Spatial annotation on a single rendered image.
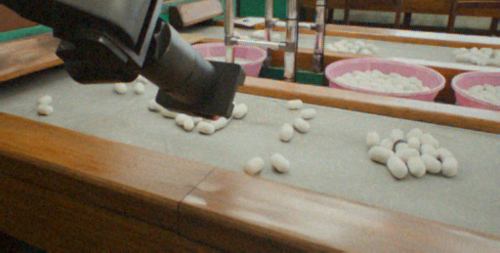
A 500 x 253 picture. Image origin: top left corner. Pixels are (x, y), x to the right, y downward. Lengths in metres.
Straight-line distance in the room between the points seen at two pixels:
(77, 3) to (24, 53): 0.64
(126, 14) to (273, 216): 0.26
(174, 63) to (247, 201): 0.18
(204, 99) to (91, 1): 0.18
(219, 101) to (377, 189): 0.25
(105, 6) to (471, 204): 0.47
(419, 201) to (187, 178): 0.30
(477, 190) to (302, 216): 0.26
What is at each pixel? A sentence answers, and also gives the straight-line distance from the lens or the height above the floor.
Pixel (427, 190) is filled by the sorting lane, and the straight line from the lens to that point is 0.56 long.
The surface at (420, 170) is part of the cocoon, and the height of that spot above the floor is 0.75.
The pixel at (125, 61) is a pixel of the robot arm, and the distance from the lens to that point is 0.33.
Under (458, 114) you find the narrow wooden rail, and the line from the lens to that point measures 0.76.
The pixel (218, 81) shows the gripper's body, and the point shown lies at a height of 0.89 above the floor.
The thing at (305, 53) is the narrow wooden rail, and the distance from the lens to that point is 1.11.
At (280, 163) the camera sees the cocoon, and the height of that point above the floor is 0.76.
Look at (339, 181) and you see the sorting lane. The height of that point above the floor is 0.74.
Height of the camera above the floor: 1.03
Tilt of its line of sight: 23 degrees down
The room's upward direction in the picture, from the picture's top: straight up
